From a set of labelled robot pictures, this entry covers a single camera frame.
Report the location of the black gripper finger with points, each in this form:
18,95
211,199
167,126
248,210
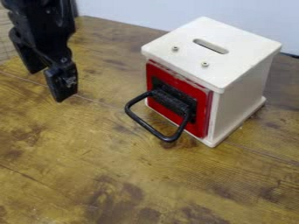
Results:
33,62
62,78

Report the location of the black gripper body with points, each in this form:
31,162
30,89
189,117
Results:
46,24

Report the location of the red drawer with black handle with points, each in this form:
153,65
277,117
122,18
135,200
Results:
178,99

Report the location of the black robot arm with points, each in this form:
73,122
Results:
43,26

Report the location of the white wooden box cabinet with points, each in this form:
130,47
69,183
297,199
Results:
217,64

